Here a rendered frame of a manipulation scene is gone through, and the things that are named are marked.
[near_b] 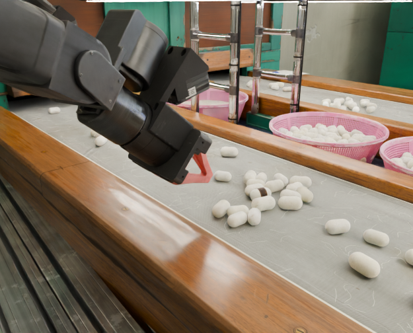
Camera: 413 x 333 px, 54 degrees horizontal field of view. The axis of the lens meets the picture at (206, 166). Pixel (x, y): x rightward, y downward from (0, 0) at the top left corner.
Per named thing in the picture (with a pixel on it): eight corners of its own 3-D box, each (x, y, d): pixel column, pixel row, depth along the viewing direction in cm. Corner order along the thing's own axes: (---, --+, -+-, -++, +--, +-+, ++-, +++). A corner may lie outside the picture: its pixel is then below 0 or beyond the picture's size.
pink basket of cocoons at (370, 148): (373, 196, 81) (381, 151, 78) (250, 172, 93) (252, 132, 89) (388, 156, 103) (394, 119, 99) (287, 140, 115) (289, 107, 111)
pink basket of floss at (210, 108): (245, 139, 115) (246, 106, 112) (153, 136, 118) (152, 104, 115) (248, 115, 140) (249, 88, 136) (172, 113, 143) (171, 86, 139)
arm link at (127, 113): (133, 96, 49) (88, 62, 44) (166, 95, 45) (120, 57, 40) (110, 148, 47) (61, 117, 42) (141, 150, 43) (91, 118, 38)
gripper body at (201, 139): (161, 121, 54) (121, 90, 49) (211, 139, 47) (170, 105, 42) (136, 163, 53) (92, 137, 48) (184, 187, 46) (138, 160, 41)
